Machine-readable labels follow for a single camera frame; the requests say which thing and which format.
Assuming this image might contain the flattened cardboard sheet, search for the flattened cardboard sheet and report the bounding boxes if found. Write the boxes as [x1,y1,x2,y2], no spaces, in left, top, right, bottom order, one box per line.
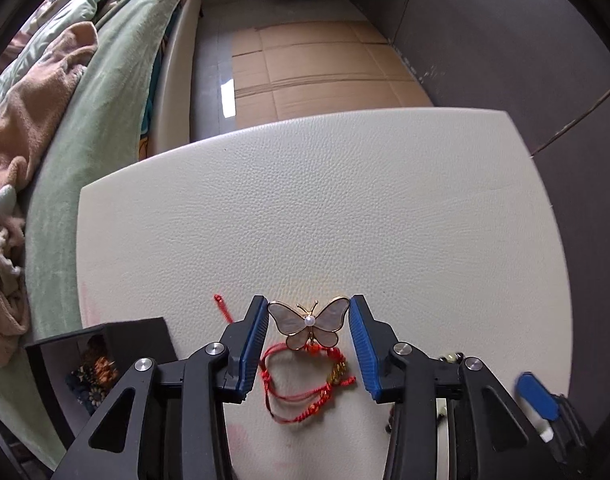
[231,19,436,130]

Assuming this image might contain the grey wardrobe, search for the grey wardrobe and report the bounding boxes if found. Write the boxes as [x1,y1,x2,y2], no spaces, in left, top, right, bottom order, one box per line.
[372,0,610,461]

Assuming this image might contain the pale floral quilt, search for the pale floral quilt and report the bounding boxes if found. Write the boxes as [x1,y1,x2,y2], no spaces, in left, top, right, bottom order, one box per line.
[0,0,136,121]

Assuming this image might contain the butterfly brooch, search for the butterfly brooch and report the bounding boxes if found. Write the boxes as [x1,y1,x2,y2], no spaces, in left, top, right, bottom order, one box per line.
[267,297,352,350]

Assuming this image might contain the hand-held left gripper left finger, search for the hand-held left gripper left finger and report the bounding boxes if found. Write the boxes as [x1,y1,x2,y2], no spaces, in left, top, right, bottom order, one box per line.
[50,294,270,480]

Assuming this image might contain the white bed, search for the white bed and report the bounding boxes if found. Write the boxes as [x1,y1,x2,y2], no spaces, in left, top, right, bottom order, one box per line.
[0,0,203,471]

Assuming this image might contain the black jewelry box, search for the black jewelry box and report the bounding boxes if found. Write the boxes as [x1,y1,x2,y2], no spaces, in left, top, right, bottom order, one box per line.
[24,317,180,431]

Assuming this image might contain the green bedsheet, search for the green bedsheet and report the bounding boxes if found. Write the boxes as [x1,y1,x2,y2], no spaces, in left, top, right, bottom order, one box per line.
[0,0,193,466]

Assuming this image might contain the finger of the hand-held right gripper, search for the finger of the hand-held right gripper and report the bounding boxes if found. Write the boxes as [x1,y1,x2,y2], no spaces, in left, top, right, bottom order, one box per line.
[515,371,593,466]

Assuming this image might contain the brown bead bracelet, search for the brown bead bracelet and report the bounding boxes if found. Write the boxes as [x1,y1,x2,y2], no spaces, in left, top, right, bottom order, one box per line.
[82,335,118,376]

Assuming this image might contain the red string bracelet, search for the red string bracelet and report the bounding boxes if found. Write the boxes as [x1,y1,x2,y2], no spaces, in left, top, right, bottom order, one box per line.
[214,294,356,425]

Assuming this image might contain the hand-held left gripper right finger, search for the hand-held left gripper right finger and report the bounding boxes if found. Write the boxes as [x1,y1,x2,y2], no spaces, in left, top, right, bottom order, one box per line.
[349,294,568,480]

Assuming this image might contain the peach blanket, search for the peach blanket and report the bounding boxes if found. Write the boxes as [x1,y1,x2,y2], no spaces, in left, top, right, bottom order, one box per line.
[0,21,100,368]

